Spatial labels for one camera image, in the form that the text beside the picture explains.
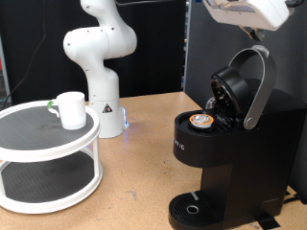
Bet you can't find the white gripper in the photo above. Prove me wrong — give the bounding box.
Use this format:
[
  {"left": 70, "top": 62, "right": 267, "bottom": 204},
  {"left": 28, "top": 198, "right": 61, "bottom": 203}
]
[{"left": 202, "top": 0, "right": 291, "bottom": 42}]

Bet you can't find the white orange-rimmed coffee pod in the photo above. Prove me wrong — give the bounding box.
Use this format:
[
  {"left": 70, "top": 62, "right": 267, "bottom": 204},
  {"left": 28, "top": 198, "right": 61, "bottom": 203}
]
[{"left": 188, "top": 113, "right": 215, "bottom": 129}]

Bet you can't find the black Keurig coffee machine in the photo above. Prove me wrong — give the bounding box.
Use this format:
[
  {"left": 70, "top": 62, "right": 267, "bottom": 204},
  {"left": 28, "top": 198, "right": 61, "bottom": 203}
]
[{"left": 168, "top": 78, "right": 307, "bottom": 230}]

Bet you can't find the black tape patch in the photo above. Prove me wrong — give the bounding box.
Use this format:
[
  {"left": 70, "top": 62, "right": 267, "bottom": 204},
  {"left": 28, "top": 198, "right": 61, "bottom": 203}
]
[{"left": 254, "top": 210, "right": 282, "bottom": 230}]

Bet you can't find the white two-tier turntable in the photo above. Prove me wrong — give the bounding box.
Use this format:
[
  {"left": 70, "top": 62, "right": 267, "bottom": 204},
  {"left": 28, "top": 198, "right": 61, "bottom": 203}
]
[{"left": 0, "top": 100, "right": 104, "bottom": 215}]

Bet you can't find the grey metal rack upright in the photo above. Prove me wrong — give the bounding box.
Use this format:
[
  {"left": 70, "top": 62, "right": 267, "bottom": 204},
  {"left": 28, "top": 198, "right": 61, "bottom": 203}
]
[{"left": 0, "top": 34, "right": 12, "bottom": 106}]

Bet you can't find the black camera cable on arm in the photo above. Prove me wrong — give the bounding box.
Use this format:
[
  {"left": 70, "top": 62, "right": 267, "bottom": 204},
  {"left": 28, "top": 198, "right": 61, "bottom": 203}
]
[{"left": 114, "top": 0, "right": 305, "bottom": 8}]

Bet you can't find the aluminium frame profile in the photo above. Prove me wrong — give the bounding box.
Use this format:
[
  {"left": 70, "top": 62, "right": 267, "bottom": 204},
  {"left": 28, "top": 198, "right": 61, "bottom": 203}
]
[{"left": 182, "top": 0, "right": 193, "bottom": 94}]

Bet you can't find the black power cable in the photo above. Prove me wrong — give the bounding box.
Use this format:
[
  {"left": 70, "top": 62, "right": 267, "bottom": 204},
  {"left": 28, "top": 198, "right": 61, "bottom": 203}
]
[{"left": 282, "top": 191, "right": 303, "bottom": 206}]

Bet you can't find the silver metal ring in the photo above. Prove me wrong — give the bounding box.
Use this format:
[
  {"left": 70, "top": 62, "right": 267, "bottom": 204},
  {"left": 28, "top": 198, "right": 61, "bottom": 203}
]
[{"left": 186, "top": 204, "right": 200, "bottom": 216}]

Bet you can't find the white mug with green-marked handle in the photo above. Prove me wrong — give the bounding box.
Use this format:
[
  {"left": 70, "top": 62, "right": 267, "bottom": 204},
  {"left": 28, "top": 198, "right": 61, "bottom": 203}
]
[{"left": 47, "top": 91, "right": 87, "bottom": 130}]

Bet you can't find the thin black hanging cable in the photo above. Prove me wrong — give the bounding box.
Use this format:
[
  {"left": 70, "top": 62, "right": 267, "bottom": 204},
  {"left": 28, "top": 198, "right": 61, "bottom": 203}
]
[{"left": 3, "top": 0, "right": 46, "bottom": 104}]

